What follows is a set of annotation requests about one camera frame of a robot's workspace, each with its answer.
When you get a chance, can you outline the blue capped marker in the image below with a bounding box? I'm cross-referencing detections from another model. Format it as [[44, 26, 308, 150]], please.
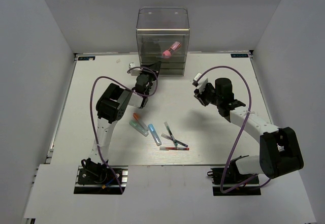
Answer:
[[148, 124, 162, 146]]

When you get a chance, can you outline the green capped marker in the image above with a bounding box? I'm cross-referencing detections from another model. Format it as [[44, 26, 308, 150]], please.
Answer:
[[129, 120, 148, 137]]

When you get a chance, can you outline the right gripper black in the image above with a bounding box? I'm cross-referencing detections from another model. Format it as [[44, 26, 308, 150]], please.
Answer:
[[194, 83, 222, 106]]

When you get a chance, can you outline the orange capped marker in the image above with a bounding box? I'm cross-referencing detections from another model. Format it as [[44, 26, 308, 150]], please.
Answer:
[[133, 113, 149, 131]]

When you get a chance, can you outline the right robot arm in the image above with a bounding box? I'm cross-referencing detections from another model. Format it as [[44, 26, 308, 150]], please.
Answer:
[[193, 73, 304, 183]]

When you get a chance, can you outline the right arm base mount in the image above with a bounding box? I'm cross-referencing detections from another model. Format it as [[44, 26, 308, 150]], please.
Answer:
[[207, 167, 261, 197]]

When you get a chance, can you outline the clear acrylic drawer organizer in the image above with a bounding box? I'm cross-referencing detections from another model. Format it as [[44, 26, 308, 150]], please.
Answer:
[[136, 7, 190, 76]]

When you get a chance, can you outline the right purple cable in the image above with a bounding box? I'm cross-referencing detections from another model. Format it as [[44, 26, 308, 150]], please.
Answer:
[[195, 66, 272, 194]]

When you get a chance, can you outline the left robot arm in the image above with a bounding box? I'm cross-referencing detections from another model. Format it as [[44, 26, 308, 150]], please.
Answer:
[[81, 61, 162, 183]]

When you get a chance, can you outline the green grey pen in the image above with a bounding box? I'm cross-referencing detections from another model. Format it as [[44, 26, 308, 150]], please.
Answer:
[[164, 121, 176, 144]]

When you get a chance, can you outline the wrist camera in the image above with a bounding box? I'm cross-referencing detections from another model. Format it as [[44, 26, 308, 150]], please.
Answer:
[[192, 73, 208, 93], [127, 62, 142, 76]]

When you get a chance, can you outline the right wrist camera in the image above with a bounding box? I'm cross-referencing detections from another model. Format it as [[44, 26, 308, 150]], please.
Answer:
[[192, 73, 208, 93]]

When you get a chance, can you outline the pink capped red stapler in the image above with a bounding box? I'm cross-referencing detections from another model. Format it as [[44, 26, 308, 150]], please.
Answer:
[[162, 41, 181, 58]]

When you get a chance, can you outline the purple pen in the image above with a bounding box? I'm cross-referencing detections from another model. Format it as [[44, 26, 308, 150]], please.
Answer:
[[161, 133, 188, 147]]

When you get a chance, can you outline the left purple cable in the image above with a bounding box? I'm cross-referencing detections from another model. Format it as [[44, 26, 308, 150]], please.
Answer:
[[90, 66, 158, 194]]

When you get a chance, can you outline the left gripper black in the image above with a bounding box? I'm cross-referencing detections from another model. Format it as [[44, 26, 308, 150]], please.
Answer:
[[139, 61, 161, 85]]

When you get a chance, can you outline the purple cable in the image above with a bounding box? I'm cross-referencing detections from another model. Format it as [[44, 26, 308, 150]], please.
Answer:
[[90, 66, 158, 194], [195, 66, 272, 194]]

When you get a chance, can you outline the red pen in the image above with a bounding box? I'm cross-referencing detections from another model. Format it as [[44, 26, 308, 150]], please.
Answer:
[[159, 146, 189, 151]]

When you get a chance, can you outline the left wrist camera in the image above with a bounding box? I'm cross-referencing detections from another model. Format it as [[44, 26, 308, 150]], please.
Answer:
[[127, 62, 142, 76]]

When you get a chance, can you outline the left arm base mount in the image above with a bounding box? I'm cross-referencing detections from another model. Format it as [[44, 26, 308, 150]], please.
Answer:
[[74, 166, 122, 195]]

